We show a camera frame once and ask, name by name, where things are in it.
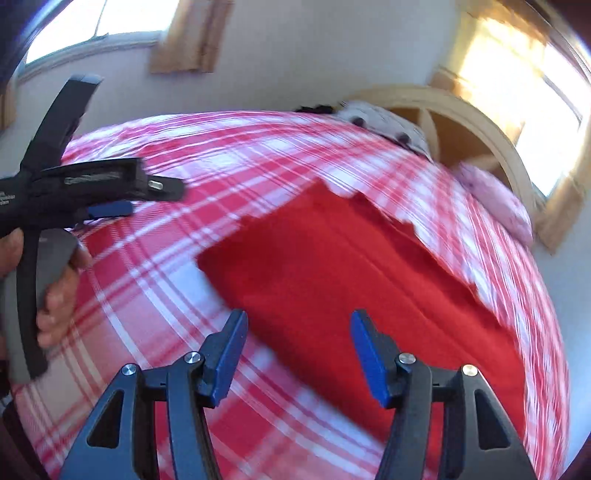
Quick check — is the red knitted sweater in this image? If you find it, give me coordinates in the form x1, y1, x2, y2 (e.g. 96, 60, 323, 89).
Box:
197, 182, 526, 440

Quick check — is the red white plaid bed cover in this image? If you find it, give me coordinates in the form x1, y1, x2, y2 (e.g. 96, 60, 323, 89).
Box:
14, 112, 569, 479

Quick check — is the beige side window curtain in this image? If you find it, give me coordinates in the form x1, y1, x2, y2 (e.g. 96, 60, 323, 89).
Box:
149, 0, 235, 74

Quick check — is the black cloth beside pillow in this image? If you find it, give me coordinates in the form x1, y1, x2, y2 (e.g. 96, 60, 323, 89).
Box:
294, 104, 338, 115

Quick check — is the beige curtain behind headboard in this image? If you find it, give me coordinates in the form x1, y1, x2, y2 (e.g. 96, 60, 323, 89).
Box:
430, 1, 590, 253

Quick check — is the pink pillow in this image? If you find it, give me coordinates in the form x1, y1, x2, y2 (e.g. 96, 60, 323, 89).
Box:
453, 162, 534, 248

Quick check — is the grey patterned pillow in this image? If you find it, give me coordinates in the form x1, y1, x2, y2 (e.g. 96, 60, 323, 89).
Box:
332, 100, 433, 161

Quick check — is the cream wooden headboard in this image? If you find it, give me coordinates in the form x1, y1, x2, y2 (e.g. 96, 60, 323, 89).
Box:
346, 84, 537, 218

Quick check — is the window behind headboard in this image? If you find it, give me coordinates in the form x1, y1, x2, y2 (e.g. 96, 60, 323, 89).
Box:
458, 17, 590, 198

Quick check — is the side wall window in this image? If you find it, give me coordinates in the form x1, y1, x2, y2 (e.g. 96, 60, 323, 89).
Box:
17, 0, 178, 79

